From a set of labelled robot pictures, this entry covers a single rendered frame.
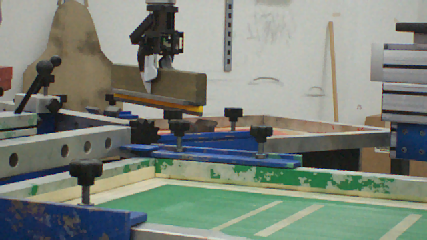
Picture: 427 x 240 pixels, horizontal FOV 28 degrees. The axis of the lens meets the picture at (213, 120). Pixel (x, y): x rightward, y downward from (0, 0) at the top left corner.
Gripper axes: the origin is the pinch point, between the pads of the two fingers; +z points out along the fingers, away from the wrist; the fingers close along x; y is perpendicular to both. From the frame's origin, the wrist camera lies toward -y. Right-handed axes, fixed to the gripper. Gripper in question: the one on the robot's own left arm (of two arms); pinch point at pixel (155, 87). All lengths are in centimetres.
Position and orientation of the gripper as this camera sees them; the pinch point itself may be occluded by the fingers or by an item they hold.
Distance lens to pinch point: 211.3
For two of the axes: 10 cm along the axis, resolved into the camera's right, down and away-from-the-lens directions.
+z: -0.2, 10.0, 0.8
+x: 8.1, -0.3, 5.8
